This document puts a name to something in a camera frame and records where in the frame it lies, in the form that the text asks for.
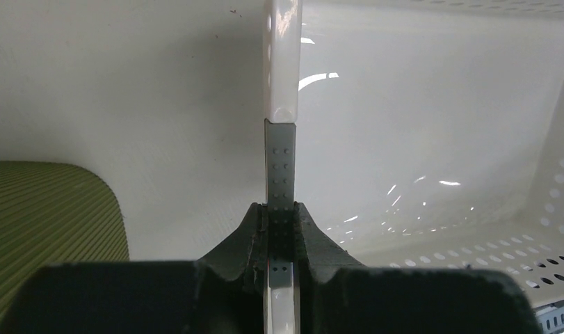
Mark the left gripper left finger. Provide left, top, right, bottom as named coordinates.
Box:
left=0, top=203, right=264, bottom=333

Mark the white slotted cable duct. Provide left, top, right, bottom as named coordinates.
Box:
left=535, top=300, right=564, bottom=333

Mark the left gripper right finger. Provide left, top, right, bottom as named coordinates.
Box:
left=294, top=203, right=542, bottom=333

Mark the green mesh waste bin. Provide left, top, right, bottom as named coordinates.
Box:
left=0, top=161, right=129, bottom=323

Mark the white perforated plastic basket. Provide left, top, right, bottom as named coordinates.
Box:
left=262, top=1, right=564, bottom=311

